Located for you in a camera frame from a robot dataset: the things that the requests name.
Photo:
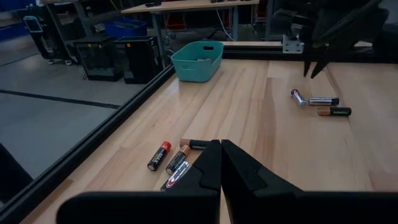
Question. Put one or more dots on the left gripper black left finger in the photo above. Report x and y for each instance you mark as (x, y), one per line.
(186, 205)

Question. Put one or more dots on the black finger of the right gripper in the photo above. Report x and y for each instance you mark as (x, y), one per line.
(307, 67)
(320, 63)

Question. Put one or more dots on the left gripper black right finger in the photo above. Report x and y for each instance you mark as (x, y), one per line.
(255, 199)

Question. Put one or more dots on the silver Energizer AA battery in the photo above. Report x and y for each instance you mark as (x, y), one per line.
(323, 101)
(299, 99)
(175, 177)

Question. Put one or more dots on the black copper Duracell AA battery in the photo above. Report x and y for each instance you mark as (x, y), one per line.
(335, 111)
(178, 159)
(196, 144)

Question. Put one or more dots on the black red Energizer Max battery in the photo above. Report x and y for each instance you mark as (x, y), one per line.
(159, 156)

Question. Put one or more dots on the teal plastic basket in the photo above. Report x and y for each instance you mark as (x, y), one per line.
(192, 70)

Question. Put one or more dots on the light wooden workbench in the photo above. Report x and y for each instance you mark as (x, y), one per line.
(186, 6)

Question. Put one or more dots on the red crate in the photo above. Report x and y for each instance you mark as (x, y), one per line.
(174, 21)

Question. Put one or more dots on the black cabinet with glass door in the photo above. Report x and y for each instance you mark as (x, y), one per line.
(98, 60)

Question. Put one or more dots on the blue storage bin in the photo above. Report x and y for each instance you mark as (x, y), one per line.
(126, 28)

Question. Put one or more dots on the black cart with tablet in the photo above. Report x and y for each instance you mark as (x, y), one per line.
(46, 34)

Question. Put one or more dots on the silver metal corner bracket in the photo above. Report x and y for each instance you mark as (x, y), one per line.
(292, 45)

